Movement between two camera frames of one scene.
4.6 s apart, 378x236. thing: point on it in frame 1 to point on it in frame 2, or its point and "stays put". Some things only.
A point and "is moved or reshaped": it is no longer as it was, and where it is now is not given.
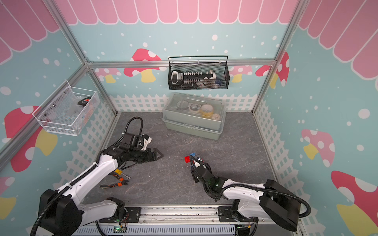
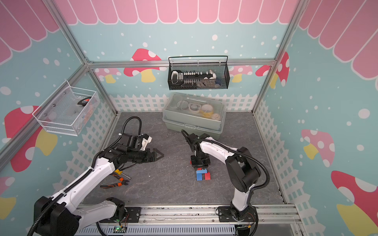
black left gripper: x=148 y=158 stays put
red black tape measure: x=84 y=101 stays put
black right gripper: x=192 y=172 to x=204 y=165
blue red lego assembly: x=187 y=158 is moved or reshaped
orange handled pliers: x=123 y=182 stays put
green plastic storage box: x=193 y=116 stays put
